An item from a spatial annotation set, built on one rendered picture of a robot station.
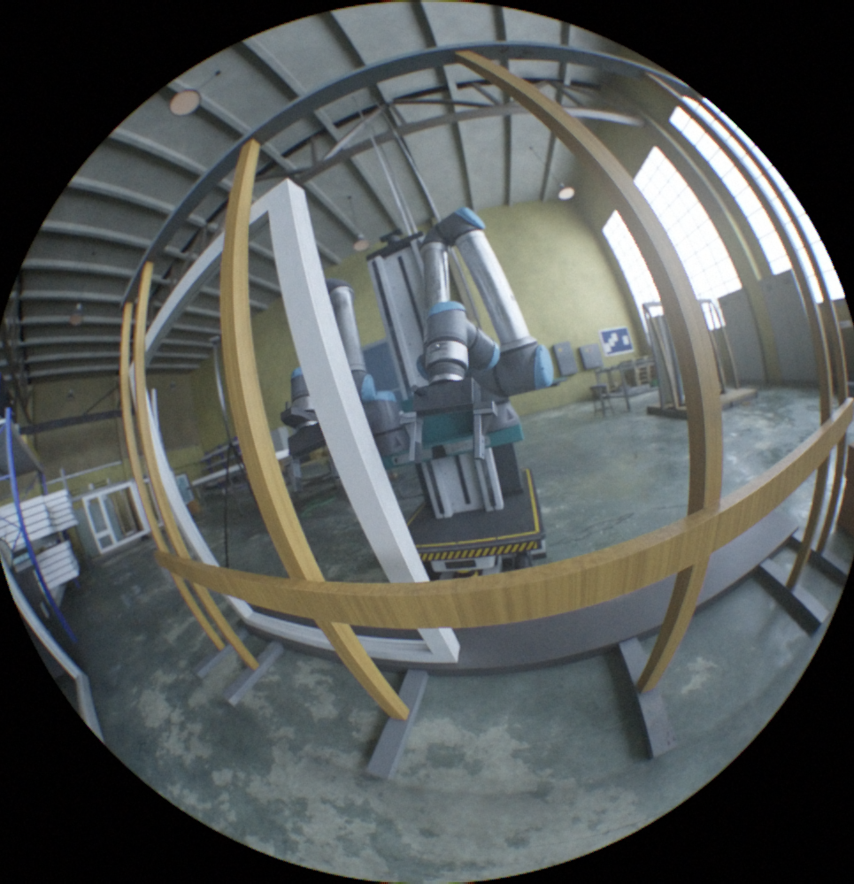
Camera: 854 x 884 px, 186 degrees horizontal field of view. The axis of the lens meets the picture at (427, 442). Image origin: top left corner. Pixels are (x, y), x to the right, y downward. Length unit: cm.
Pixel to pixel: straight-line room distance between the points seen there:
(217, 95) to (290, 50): 167
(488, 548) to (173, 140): 888
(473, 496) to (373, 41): 806
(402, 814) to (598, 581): 76
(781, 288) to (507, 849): 667
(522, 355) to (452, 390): 44
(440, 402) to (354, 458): 20
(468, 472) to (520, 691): 97
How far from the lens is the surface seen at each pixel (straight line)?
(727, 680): 104
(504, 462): 136
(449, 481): 131
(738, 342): 716
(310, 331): 51
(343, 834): 95
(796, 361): 644
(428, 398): 52
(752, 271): 685
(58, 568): 409
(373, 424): 112
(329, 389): 49
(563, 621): 103
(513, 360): 90
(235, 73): 776
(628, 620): 103
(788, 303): 639
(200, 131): 827
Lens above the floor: 84
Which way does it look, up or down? 6 degrees down
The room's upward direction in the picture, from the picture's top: 15 degrees counter-clockwise
